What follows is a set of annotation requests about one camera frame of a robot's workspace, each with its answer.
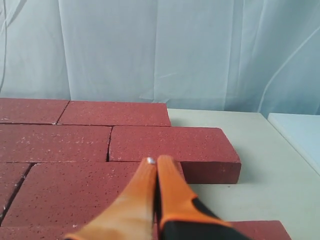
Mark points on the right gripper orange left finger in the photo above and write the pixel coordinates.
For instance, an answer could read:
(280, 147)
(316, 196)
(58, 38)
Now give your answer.
(131, 215)

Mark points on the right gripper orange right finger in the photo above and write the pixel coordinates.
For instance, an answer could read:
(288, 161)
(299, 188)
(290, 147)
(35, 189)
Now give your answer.
(181, 214)

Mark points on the red brick pushed sideways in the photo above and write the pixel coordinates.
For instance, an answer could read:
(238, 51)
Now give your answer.
(67, 194)

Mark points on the red brick front large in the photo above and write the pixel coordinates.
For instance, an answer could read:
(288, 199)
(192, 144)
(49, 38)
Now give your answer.
(256, 230)

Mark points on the red brick third row right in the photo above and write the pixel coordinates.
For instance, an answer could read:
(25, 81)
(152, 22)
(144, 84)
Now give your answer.
(11, 177)

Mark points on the white panel beside table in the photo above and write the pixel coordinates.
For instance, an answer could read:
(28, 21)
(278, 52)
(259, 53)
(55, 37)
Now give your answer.
(302, 131)

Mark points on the white wrinkled backdrop curtain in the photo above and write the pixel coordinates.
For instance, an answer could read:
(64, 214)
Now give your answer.
(258, 56)

